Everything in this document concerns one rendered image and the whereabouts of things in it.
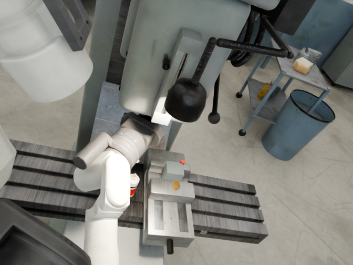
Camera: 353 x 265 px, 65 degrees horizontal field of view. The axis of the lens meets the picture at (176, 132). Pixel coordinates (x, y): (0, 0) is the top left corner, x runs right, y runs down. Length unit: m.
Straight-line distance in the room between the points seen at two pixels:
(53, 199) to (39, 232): 0.67
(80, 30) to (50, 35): 0.02
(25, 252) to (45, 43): 0.19
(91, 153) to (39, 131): 1.84
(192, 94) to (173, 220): 0.53
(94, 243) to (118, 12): 0.74
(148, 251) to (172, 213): 0.17
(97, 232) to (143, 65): 0.34
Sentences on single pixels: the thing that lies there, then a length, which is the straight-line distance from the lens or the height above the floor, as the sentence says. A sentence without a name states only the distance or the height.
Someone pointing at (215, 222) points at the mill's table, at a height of 0.91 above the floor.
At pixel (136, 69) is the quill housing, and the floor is 1.44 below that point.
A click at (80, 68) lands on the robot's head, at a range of 0.26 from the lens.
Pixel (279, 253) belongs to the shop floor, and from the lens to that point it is 2.44.
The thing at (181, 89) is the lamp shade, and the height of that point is 1.49.
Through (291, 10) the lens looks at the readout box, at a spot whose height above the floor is 1.58.
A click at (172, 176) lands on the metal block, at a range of 0.94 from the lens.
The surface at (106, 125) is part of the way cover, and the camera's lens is 1.20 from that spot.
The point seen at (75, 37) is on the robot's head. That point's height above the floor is 1.63.
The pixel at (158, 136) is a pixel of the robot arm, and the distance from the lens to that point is 0.73.
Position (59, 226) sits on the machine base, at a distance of 1.73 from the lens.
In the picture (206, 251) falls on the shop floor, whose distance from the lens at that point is 2.11.
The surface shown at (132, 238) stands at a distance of 1.03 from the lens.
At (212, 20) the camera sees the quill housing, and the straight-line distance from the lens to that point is 0.56.
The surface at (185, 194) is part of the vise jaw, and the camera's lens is 0.94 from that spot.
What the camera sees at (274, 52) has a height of 1.58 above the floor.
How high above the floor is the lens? 1.74
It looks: 40 degrees down
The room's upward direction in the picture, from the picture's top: 25 degrees clockwise
